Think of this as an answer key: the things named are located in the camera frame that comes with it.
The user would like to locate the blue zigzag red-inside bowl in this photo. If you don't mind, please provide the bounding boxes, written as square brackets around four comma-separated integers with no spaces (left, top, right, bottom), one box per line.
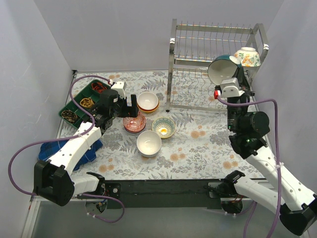
[123,112,147,131]

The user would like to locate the orange bowl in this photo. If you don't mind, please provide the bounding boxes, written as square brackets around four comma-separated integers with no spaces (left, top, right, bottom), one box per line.
[137,92,159,112]

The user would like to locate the teal and white bowl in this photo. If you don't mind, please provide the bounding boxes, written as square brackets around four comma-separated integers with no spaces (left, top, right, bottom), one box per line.
[208,55,242,86]

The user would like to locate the yellow bowl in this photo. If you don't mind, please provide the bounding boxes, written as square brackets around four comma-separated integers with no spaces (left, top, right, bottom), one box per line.
[138,104,159,114]

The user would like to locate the cream bowl with teal stripes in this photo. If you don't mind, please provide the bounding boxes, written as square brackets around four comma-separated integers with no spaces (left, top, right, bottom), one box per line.
[152,117,176,139]

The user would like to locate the white ribbed bowl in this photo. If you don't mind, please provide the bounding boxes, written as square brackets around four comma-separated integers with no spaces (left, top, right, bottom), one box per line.
[137,130,161,150]
[139,149,160,158]

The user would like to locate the red and white floral bowl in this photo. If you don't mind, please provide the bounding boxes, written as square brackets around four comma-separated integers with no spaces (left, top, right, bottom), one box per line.
[124,128,144,134]

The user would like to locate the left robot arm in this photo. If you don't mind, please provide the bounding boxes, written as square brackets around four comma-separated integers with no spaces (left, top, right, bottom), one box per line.
[33,89,139,206]

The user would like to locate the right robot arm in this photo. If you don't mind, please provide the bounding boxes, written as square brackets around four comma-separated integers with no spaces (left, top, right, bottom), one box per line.
[220,63,317,237]

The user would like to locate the steel two-tier dish rack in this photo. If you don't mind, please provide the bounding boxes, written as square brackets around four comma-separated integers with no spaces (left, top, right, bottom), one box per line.
[165,19,268,112]

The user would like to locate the white leaf-pattern bowl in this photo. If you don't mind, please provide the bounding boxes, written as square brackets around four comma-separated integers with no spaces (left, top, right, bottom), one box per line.
[234,47,261,67]

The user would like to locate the green compartment tray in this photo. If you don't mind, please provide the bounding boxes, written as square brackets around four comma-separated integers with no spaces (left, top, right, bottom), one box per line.
[58,79,110,128]

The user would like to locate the floral table mat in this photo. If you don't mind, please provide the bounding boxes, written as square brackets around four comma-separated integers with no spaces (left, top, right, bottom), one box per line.
[74,70,262,180]

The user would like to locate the blue plaid cloth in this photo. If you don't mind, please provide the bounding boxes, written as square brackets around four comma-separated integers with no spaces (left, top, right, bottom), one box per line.
[38,140,103,171]

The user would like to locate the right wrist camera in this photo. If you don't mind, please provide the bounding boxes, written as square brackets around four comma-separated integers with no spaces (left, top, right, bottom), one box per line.
[214,78,245,99]

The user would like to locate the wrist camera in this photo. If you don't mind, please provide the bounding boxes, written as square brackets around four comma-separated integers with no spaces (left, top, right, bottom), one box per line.
[214,78,245,99]
[111,81,126,99]

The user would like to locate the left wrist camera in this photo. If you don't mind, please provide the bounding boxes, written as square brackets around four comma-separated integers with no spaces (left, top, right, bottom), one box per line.
[111,81,126,99]

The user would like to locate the red black hair ties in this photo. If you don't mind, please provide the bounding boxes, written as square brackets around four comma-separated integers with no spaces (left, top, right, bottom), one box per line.
[91,82,109,94]

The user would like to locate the yellow hair ties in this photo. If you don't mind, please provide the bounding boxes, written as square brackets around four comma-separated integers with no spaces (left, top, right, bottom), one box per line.
[79,97,95,109]

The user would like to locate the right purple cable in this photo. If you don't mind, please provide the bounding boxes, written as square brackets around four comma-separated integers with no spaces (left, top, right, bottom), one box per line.
[217,96,282,238]

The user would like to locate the purple cable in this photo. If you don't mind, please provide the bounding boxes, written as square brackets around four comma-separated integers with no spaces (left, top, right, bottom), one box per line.
[217,96,282,238]
[7,75,125,223]

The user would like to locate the brown black hair ties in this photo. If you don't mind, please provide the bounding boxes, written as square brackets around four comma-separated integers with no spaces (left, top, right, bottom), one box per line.
[60,110,79,123]

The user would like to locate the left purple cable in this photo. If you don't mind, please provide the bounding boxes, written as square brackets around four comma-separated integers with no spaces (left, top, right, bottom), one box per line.
[7,75,125,223]

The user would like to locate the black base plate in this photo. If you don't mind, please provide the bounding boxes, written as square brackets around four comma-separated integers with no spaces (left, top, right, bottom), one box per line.
[76,178,255,215]

